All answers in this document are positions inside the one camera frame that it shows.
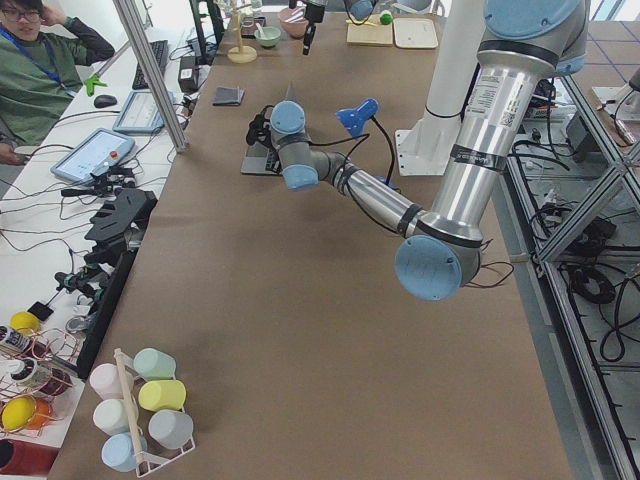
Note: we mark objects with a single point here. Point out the far blue teach pendant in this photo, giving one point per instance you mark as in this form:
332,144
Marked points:
139,115

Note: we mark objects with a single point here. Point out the near blue teach pendant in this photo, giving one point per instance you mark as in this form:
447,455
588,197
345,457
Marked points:
100,151

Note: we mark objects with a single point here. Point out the cream rectangular tray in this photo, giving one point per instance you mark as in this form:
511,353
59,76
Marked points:
415,33

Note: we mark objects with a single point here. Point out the black computer mouse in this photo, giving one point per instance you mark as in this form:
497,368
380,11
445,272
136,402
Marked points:
104,101

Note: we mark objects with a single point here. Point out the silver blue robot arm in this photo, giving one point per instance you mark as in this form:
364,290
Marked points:
524,42
358,10

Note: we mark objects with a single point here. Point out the white wire cup rack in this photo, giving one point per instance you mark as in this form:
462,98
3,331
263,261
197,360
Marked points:
156,456

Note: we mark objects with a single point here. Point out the wooden rack handle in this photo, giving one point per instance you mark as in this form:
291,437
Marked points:
119,358

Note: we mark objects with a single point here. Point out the red cylinder container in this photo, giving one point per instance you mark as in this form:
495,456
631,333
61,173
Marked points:
26,458

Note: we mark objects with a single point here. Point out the teal plastic cup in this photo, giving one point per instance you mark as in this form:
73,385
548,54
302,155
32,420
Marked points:
153,364

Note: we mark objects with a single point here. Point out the yellow ball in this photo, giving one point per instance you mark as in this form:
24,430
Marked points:
25,322

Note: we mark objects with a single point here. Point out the yellow-green plastic cup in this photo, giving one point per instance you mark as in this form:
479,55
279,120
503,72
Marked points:
158,395

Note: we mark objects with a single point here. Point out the grey laptop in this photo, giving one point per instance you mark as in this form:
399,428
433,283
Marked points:
262,160

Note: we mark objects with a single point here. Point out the grey plastic cup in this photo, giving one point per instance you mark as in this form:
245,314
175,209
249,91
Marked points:
171,429

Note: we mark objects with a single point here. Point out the green handled tool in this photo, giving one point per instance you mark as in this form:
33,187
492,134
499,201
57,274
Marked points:
95,81

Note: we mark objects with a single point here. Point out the black box device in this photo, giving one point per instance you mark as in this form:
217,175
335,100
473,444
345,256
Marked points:
188,75

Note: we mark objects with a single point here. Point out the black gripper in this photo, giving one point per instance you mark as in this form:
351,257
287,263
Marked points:
313,11

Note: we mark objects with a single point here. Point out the aluminium frame post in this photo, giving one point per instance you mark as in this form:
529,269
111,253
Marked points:
133,26

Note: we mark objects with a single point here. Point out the white plastic cup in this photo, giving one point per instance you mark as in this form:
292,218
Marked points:
110,417

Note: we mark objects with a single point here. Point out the copper wire basket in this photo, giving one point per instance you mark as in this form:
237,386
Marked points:
29,367

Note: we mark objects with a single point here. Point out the green ceramic bowl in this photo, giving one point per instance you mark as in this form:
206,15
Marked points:
267,36

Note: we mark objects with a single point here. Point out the light blue plastic cup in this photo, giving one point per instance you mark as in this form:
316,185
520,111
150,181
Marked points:
118,453

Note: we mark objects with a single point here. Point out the yellow cup in basket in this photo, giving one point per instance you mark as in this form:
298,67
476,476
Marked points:
18,413

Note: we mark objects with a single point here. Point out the seated person green sweater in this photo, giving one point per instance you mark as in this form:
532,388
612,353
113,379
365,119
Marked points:
41,49

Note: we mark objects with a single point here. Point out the pink plastic cup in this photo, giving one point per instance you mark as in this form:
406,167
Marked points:
105,381

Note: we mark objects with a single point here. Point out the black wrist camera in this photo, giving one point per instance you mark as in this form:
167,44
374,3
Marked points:
259,131

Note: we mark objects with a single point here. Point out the wooden cutting board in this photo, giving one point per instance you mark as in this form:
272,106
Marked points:
370,32

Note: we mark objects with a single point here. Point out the black stand rack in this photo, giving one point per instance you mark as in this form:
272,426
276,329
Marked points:
114,227

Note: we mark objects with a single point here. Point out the dark grey folded cloth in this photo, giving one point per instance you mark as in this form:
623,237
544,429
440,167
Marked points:
228,96

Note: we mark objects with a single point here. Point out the pink bowl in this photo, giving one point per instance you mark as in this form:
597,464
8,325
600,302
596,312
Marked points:
293,21

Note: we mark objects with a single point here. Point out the blue desk lamp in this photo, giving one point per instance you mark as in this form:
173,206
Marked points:
354,121

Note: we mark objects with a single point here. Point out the blue teach pendant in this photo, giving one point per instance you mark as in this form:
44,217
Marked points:
100,151
139,115

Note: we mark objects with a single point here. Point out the wooden mug tree stand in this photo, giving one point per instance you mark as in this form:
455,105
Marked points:
240,53

